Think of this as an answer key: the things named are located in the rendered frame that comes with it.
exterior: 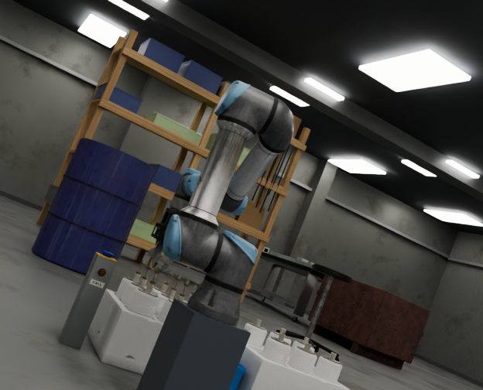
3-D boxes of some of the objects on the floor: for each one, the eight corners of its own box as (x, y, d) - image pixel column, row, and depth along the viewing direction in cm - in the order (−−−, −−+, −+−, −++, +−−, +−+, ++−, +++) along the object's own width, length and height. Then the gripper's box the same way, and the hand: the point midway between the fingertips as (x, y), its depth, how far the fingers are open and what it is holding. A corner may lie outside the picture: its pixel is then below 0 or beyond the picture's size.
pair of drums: (107, 267, 530) (146, 174, 539) (135, 294, 419) (184, 176, 428) (25, 237, 504) (67, 140, 513) (31, 256, 393) (86, 132, 402)
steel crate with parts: (348, 352, 692) (374, 285, 701) (297, 325, 806) (319, 267, 815) (417, 378, 732) (440, 313, 741) (358, 348, 846) (379, 293, 855)
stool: (299, 343, 550) (327, 271, 557) (346, 367, 506) (376, 288, 514) (255, 330, 513) (286, 251, 520) (301, 354, 469) (333, 268, 477)
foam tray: (333, 436, 228) (351, 390, 230) (244, 407, 215) (262, 358, 217) (290, 399, 264) (306, 360, 266) (211, 373, 252) (228, 332, 254)
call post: (80, 349, 202) (117, 262, 206) (59, 343, 200) (97, 254, 203) (78, 343, 209) (114, 259, 212) (58, 337, 207) (95, 252, 210)
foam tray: (206, 395, 210) (226, 346, 212) (101, 362, 197) (122, 309, 199) (177, 362, 246) (194, 320, 248) (87, 332, 233) (105, 288, 235)
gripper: (159, 203, 209) (134, 261, 207) (184, 213, 204) (159, 272, 202) (171, 209, 217) (148, 265, 214) (196, 219, 211) (172, 276, 209)
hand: (159, 266), depth 211 cm, fingers open, 3 cm apart
